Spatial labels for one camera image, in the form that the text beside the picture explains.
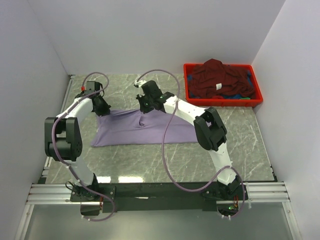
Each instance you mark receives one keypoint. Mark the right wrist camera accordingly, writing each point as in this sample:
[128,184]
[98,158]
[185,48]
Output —
[149,88]

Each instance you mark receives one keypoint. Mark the lavender t shirt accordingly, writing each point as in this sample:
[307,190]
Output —
[132,127]

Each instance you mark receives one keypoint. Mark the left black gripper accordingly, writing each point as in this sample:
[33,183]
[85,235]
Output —
[105,110]

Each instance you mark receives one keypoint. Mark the red plastic bin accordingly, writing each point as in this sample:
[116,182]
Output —
[219,102]

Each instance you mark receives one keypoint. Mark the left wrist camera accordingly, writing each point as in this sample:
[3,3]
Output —
[91,87]

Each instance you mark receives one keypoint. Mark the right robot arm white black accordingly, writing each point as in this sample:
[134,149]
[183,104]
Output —
[210,131]

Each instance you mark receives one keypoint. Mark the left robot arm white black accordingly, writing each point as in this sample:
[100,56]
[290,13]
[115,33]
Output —
[63,141]

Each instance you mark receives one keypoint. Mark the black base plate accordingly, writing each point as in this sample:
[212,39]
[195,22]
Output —
[166,196]

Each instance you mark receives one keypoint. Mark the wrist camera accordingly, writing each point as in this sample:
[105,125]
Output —
[91,87]
[149,88]

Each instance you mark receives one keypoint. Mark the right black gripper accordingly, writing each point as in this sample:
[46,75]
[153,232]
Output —
[143,109]

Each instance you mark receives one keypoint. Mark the dark red t shirt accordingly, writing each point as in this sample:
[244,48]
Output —
[214,78]

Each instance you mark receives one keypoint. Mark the aluminium front rail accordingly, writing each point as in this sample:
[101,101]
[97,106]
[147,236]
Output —
[58,194]

